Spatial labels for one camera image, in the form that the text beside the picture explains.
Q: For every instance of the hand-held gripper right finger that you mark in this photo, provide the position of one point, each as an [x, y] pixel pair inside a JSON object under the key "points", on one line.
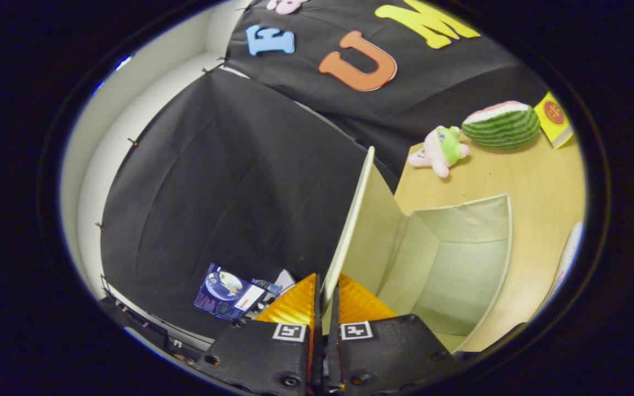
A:
{"points": [[388, 355]]}

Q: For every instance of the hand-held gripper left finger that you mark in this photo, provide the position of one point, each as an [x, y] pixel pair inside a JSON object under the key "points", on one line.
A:
{"points": [[262, 357]]}

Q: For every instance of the pale green fabric storage box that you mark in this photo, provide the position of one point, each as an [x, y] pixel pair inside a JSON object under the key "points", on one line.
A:
{"points": [[449, 264]]}

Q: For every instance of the blue printed carton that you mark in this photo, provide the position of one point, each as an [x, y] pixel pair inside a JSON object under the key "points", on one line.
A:
{"points": [[226, 291]]}

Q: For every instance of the small white packaging item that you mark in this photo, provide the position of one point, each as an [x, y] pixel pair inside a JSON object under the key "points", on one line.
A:
{"points": [[279, 283]]}

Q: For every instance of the black backdrop cloth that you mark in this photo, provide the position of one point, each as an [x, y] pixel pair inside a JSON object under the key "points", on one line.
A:
{"points": [[229, 181]]}

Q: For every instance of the pink and green plush toy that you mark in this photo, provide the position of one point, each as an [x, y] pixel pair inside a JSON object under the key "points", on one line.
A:
{"points": [[441, 149]]}

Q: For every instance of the watermelon slice plush toy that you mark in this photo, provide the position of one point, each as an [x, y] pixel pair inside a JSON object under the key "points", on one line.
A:
{"points": [[501, 127]]}

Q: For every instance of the yellow book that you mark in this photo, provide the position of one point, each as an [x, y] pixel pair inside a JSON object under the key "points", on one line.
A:
{"points": [[555, 116]]}

